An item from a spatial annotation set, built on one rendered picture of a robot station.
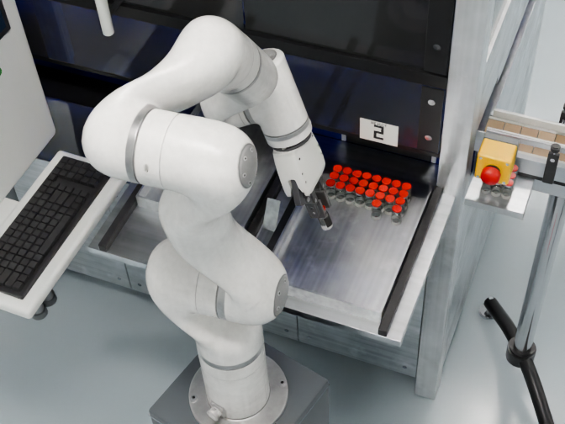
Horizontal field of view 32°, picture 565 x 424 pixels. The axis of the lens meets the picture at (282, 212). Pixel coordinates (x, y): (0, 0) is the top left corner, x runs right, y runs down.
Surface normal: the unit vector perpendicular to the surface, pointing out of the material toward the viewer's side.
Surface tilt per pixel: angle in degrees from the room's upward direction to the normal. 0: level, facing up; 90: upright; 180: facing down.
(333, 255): 0
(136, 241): 0
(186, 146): 30
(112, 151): 61
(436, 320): 90
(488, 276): 0
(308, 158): 71
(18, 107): 90
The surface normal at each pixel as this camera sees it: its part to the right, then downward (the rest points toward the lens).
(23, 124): 0.92, 0.27
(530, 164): -0.37, 0.72
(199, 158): -0.16, 0.01
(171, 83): 0.19, 0.58
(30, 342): -0.05, -0.65
